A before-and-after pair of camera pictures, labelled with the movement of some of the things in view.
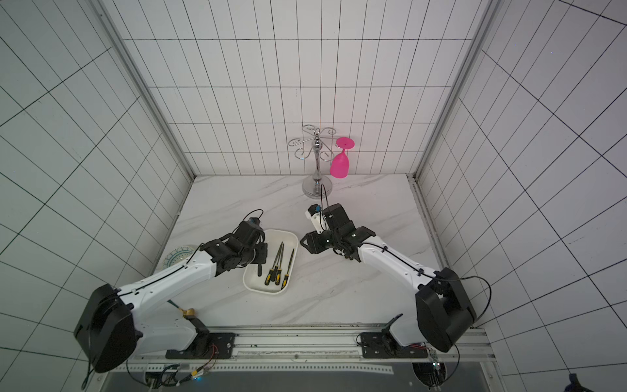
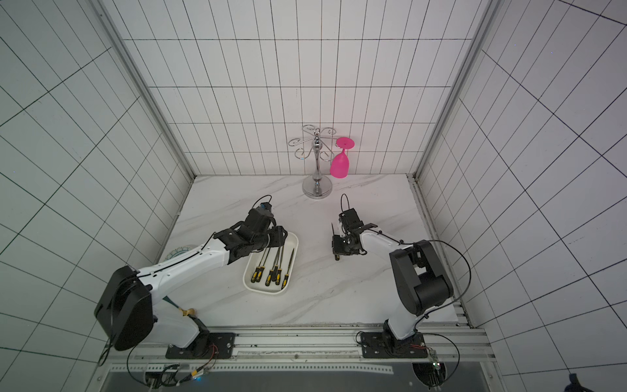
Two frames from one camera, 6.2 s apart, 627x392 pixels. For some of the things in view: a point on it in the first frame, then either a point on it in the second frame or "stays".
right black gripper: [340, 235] -> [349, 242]
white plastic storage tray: [277, 273] stays
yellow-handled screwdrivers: [271, 272] stays
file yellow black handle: [286, 275] stays
